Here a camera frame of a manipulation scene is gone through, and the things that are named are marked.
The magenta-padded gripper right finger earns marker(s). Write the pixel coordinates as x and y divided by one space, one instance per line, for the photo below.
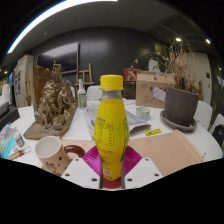
145 171

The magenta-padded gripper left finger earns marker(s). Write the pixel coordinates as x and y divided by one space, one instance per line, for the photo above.
76 171

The yellow drink bottle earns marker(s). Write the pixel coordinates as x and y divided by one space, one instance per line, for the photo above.
111 133

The light wooden board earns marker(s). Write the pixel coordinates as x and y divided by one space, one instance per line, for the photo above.
166 150

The yellow tag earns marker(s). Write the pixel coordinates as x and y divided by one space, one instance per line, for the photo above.
153 132

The grey plant saucer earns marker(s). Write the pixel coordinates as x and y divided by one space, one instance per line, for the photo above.
176 128

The small glass jar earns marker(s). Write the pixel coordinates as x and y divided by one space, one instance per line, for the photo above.
143 113

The small paint jar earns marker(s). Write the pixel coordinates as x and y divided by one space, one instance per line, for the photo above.
19 140

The brown cardboard sculpture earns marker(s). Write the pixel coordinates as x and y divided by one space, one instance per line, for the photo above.
55 103

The cardboard box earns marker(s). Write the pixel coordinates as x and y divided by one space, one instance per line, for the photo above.
146 90

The black case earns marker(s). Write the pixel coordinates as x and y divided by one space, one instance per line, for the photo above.
8 116

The wooden easel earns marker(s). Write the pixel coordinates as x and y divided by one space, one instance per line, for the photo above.
89 75

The red box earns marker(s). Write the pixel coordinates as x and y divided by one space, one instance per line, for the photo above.
130 74

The white cabinet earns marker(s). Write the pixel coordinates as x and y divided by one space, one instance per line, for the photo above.
22 80

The ceiling light panel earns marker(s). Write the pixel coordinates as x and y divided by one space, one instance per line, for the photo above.
50 13

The dark wall screen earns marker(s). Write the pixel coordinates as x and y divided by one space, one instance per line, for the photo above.
60 56

